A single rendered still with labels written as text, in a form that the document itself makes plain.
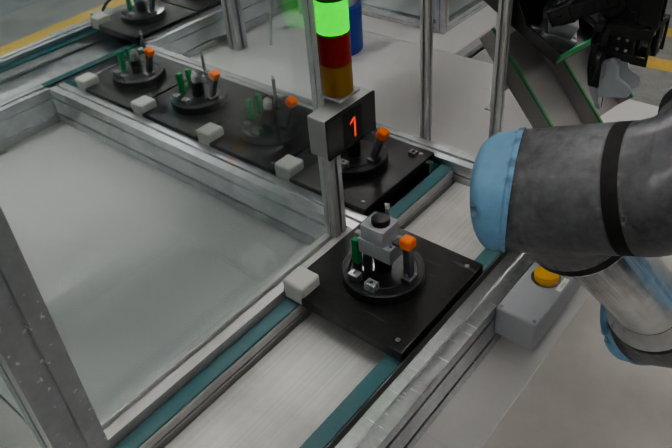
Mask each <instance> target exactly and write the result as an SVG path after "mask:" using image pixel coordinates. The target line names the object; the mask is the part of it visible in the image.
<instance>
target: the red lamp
mask: <svg viewBox="0 0 672 448"><path fill-rule="evenodd" d="M316 36H317V46H318V57H319V63H320V65H322V66H324V67H327V68H340V67H343V66H346V65H348V64H349V63H350V62H351V61H352V56H351V40H350V29H349V31H348V32H347V33H345V34H343V35H339V36H332V37H328V36H322V35H320V34H318V33H317V32H316Z"/></svg>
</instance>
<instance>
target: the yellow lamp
mask: <svg viewBox="0 0 672 448"><path fill-rule="evenodd" d="M319 68H320V79H321V89H322V93H323V94H324V95H325V96H327V97H331V98H340V97H345V96H347V95H349V94H351V93H352V92H353V90H354V88H353V72H352V61H351V62H350V63H349V64H348V65H346V66H343V67H340V68H327V67H324V66H322V65H320V63H319Z"/></svg>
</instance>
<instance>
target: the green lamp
mask: <svg viewBox="0 0 672 448"><path fill-rule="evenodd" d="M313 4H314V14H315V25H316V32H317V33H318V34H320V35H322V36H328V37H332V36H339V35H343V34H345V33H347V32H348V31H349V29H350V24H349V7H348V0H342V1H339V2H335V3H321V2H317V1H316V0H313Z"/></svg>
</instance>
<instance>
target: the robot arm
mask: <svg viewBox="0 0 672 448"><path fill-rule="evenodd" d="M667 2H668V0H559V1H557V2H556V3H554V4H553V5H552V8H551V9H550V10H549V11H547V12H546V15H547V17H548V20H549V22H550V24H551V27H556V26H559V25H560V26H563V25H566V24H569V23H571V22H573V21H574V20H577V19H580V18H584V17H587V16H590V15H593V14H596V13H599V12H600V13H599V14H598V21H597V23H596V25H595V27H594V30H593V35H592V38H591V44H590V47H591V50H590V55H589V59H588V66H587V81H588V85H589V92H590V95H591V97H592V100H593V102H594V105H595V107H596V108H597V109H600V108H601V107H602V106H603V103H604V101H605V98H606V97H613V98H625V97H628V96H629V95H630V93H631V88H636V87H637V86H638V85H639V84H640V77H639V75H637V74H636V73H635V72H633V71H632V70H631V69H630V68H629V66H628V63H629V64H632V65H636V66H640V67H645V68H646V65H647V61H648V56H649V55H650V56H654V57H655V56H656V55H657V53H658V52H659V49H661V50H663V48H664V44H665V39H666V35H667V31H668V26H669V22H670V18H671V15H670V14H665V11H666V6H667ZM664 27H665V30H664ZM663 31H664V34H663ZM662 36H663V38H662ZM661 40H662V41H661ZM641 57H644V58H645V59H643V58H641ZM470 213H471V220H472V224H473V228H474V231H475V234H476V236H477V238H478V240H479V241H480V243H481V244H482V245H483V246H484V247H485V248H487V249H489V250H496V251H500V252H501V253H507V251H512V252H522V253H526V254H528V255H529V256H530V257H531V258H532V259H533V260H534V261H535V262H537V263H538V264H539V265H540V266H541V267H543V268H544V269H546V270H547V271H549V272H551V273H554V274H556V275H560V276H565V277H574V278H575V279H576V280H577V281H578V282H579V283H580V284H581V285H582V286H583V287H584V288H585V289H586V290H587V291H588V292H589V293H590V294H591V295H592V296H593V297H594V298H595V299H596V300H597V301H598V302H600V303H601V306H600V327H601V333H602V335H604V342H605V345H606V347H607V348H608V350H609V351H610V352H611V354H612V355H614V356H615V357H616V358H618V359H620V360H622V361H626V362H630V363H632V364H635V365H640V366H648V365H652V366H659V367H666V368H672V267H671V266H668V265H665V263H664V262H663V261H662V259H661V258H660V257H663V256H670V255H672V86H671V87H670V88H669V89H668V90H667V91H666V92H665V94H664V95H663V97H662V99H661V101H660V104H659V109H658V114H657V115H655V116H654V117H650V118H647V119H643V120H632V121H618V122H605V123H593V124H580V125H568V126H555V127H543V128H530V129H526V127H520V128H519V129H518V130H512V131H504V132H498V133H495V134H493V135H491V136H490V137H489V138H488V139H487V140H486V141H485V142H484V143H483V144H482V146H481V148H480V149H479V152H478V154H477V156H476V159H475V162H474V166H473V170H472V175H471V183H470Z"/></svg>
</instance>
